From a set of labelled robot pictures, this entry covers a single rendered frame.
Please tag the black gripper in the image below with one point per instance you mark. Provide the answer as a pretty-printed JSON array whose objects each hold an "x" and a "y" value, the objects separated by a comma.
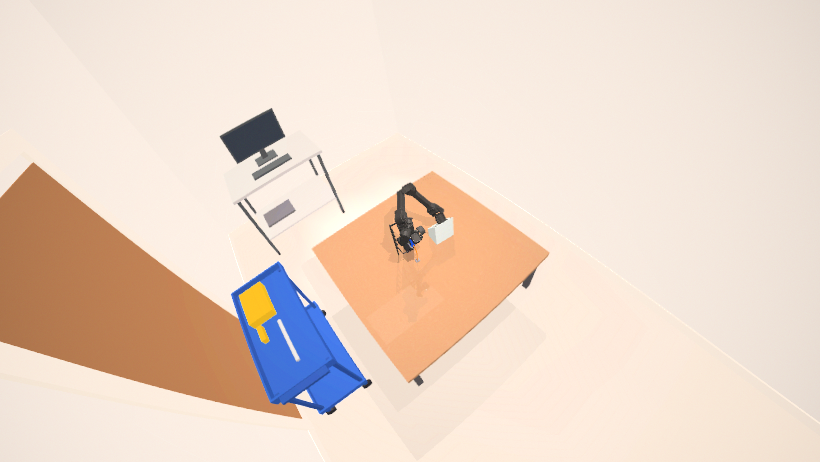
[{"x": 419, "y": 229}]

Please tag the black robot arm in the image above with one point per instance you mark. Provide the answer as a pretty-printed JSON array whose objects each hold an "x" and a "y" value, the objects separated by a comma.
[{"x": 401, "y": 215}]

